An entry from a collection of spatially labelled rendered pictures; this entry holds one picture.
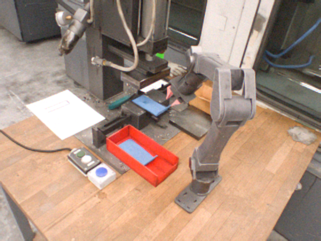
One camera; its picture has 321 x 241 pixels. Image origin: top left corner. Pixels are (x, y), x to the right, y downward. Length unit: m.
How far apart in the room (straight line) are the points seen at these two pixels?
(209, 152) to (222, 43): 0.92
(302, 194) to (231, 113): 1.15
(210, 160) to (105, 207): 0.35
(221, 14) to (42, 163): 1.14
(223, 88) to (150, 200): 0.45
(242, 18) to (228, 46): 0.17
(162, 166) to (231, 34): 0.86
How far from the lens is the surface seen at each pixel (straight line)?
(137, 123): 1.09
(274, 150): 1.21
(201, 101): 1.26
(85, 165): 0.95
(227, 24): 1.55
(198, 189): 0.90
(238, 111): 0.64
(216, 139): 0.72
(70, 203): 0.90
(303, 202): 1.76
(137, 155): 1.01
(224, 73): 0.64
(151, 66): 1.00
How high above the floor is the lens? 1.63
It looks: 37 degrees down
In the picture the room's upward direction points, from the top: 7 degrees clockwise
